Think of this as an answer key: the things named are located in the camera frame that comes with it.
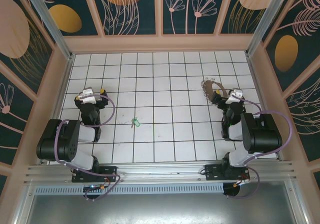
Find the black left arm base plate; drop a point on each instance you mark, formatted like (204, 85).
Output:
(110, 174)

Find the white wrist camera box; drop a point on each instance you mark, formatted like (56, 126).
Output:
(235, 95)
(88, 96)

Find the grey metal sheet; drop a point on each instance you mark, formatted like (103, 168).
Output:
(160, 209)

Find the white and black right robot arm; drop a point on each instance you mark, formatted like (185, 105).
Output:
(262, 133)

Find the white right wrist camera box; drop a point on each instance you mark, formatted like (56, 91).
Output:
(235, 95)

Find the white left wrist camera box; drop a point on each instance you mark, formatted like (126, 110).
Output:
(88, 96)

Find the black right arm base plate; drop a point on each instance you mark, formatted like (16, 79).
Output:
(212, 174)

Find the aluminium corner post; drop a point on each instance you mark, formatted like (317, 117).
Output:
(50, 23)
(265, 16)

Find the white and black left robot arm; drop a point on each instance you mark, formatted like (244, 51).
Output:
(65, 141)

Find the steel keyring bunch with plates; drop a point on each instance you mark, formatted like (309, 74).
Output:
(209, 88)

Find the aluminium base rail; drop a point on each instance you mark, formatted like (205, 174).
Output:
(160, 171)

